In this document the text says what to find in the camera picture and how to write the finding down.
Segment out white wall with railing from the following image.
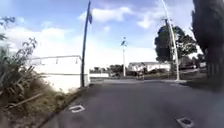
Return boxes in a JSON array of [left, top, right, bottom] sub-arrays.
[[28, 55, 91, 94]]

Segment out white low building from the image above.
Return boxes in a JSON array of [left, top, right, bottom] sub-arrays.
[[128, 61, 172, 74]]

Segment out ground cover with pale rim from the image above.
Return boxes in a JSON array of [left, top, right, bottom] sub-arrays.
[[68, 104, 86, 114], [175, 116, 195, 128]]

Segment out white pole with sign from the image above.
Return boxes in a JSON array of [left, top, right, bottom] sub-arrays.
[[120, 36, 128, 78]]

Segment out distant trees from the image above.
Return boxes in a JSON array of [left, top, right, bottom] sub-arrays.
[[89, 64, 125, 77]]

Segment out dark round tree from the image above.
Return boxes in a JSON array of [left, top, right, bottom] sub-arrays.
[[153, 24, 198, 70]]

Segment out dark pole with sign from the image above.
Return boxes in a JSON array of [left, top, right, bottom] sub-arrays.
[[80, 0, 94, 88]]

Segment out grey asphalt path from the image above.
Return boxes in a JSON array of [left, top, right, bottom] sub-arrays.
[[39, 79, 224, 128]]

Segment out tall green bushes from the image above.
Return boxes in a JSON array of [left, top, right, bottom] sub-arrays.
[[0, 16, 44, 108]]

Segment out leaning pale lamp pole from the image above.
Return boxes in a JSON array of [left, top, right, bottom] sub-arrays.
[[160, 0, 181, 82]]

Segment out low white wall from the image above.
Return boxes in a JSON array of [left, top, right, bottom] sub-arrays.
[[89, 73, 110, 79]]

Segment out dry grass verge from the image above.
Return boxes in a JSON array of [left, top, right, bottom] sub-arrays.
[[0, 79, 90, 128]]

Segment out tall dark hedge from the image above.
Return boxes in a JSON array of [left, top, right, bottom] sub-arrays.
[[191, 0, 224, 81]]

